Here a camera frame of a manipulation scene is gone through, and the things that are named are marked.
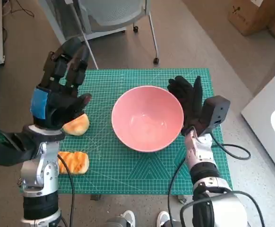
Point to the black gloved right hand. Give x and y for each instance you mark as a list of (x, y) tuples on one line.
[(190, 104)]

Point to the bare left hand blue tape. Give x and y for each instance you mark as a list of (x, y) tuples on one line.
[(57, 106)]

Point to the round toy bread bun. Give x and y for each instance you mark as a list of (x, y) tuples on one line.
[(78, 125)]

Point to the pink bowl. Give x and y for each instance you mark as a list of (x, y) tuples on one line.
[(147, 118)]

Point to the striped rectangular toy bread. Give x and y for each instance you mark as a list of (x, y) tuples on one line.
[(78, 163)]

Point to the white desk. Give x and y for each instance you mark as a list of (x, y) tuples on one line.
[(269, 132)]

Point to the green cutting mat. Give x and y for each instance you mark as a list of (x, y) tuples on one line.
[(128, 175)]

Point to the cardboard box with print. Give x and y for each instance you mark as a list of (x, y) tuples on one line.
[(246, 19)]

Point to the grey mesh office chair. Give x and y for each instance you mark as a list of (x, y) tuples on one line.
[(114, 11)]

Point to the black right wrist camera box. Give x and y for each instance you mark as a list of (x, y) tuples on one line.
[(215, 111)]

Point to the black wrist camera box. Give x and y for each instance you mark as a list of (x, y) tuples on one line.
[(7, 153), (215, 111)]

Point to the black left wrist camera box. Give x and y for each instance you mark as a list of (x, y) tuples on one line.
[(7, 153)]

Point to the metal table bracket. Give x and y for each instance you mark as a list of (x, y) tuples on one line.
[(95, 197), (182, 199)]

